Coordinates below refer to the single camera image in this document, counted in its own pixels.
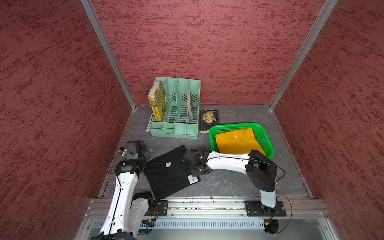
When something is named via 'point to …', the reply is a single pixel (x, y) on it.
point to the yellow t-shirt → (240, 141)
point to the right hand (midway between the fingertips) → (197, 174)
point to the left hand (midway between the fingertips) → (147, 157)
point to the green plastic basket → (258, 129)
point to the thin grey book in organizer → (189, 105)
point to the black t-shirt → (168, 171)
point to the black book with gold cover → (208, 118)
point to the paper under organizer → (148, 127)
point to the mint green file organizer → (182, 109)
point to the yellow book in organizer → (156, 99)
